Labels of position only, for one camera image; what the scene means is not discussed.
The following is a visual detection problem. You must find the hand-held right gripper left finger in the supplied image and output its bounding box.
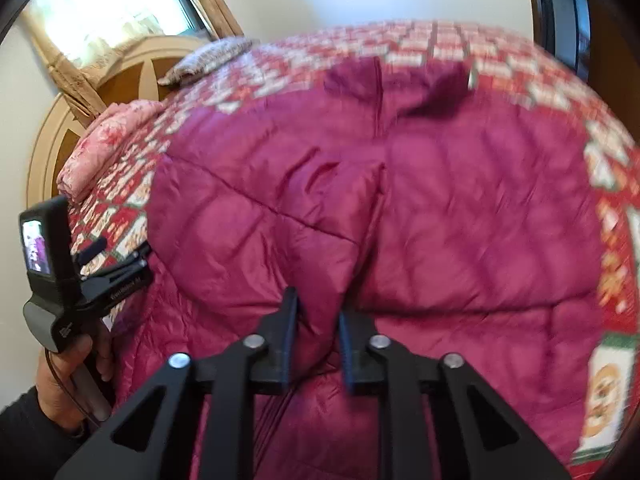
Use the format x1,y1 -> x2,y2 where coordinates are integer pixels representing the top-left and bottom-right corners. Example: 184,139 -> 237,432
54,286 -> 301,480

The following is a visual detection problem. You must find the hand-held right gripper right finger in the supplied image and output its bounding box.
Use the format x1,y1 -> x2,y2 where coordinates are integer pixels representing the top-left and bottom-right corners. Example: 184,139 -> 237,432
337,307 -> 571,480

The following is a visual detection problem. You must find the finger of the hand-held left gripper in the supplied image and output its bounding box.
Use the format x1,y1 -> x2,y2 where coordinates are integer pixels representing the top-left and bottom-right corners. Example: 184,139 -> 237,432
120,241 -> 152,274

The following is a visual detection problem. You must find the magenta down jacket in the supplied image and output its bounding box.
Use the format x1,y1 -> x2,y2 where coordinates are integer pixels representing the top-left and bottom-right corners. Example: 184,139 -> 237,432
112,57 -> 608,480

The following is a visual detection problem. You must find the person's left hand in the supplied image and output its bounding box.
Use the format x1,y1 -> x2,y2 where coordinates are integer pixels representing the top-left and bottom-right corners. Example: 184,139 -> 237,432
34,326 -> 116,432

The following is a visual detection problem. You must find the pink floral pillow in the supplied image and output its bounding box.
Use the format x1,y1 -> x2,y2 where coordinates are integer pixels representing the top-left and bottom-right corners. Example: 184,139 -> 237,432
56,100 -> 166,200

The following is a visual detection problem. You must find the beige wooden headboard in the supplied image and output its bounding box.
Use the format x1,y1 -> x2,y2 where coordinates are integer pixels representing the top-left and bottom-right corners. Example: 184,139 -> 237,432
27,35 -> 221,211

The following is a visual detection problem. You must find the striped pillow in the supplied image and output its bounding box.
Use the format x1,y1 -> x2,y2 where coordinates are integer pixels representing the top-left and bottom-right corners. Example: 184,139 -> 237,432
157,36 -> 261,86

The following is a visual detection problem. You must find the white sheer curtain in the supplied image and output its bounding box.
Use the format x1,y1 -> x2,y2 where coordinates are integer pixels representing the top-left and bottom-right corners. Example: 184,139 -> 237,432
25,0 -> 196,68

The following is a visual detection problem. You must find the tan curtain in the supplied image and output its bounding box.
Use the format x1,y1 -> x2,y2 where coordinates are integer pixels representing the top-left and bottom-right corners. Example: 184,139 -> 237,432
22,0 -> 245,111

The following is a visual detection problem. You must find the red printed bed blanket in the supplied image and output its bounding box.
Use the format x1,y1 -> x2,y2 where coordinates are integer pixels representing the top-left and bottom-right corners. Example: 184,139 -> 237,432
65,20 -> 640,480

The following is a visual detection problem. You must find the brown wooden door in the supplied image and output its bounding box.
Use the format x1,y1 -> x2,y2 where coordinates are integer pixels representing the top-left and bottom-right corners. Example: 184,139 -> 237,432
585,5 -> 640,128

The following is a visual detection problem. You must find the black cable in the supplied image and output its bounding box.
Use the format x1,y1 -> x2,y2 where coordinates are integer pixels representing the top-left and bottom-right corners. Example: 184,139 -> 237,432
44,347 -> 103,428

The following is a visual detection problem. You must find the dark door frame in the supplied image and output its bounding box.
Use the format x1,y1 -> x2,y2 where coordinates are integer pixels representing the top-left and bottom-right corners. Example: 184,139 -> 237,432
522,0 -> 593,78

